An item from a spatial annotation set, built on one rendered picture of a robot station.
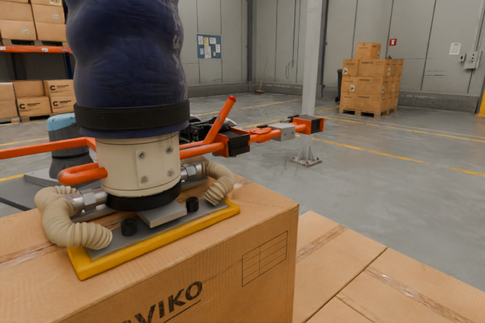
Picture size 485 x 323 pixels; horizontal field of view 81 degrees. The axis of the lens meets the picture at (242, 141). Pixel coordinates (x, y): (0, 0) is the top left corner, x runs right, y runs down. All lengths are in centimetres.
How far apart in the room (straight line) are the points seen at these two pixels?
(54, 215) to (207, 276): 30
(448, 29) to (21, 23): 1022
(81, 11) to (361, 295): 108
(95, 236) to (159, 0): 42
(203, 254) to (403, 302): 76
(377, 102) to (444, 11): 351
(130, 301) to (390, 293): 87
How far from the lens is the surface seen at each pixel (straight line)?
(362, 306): 111
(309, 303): 107
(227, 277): 67
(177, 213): 61
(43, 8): 798
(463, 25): 979
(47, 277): 61
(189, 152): 69
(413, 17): 1011
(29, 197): 149
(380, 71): 738
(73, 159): 147
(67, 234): 56
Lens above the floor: 129
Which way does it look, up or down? 16 degrees down
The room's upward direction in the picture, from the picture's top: straight up
